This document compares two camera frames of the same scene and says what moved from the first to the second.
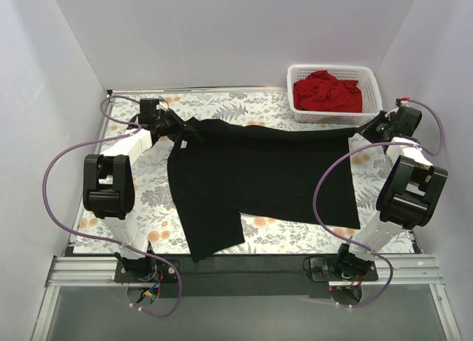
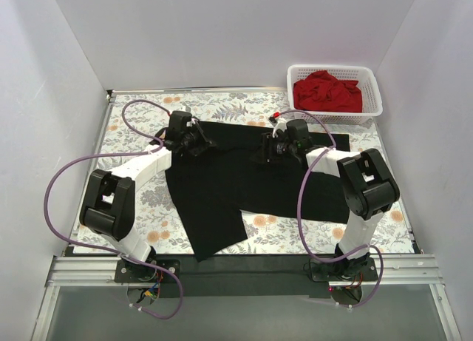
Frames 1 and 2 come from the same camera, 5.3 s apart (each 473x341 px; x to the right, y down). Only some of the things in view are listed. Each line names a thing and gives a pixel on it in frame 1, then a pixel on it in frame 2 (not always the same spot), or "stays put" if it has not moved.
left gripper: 176,123 → 199,140
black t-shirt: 216,172 stays put
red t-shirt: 322,92 stays put
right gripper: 375,123 → 269,149
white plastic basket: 367,84 stays put
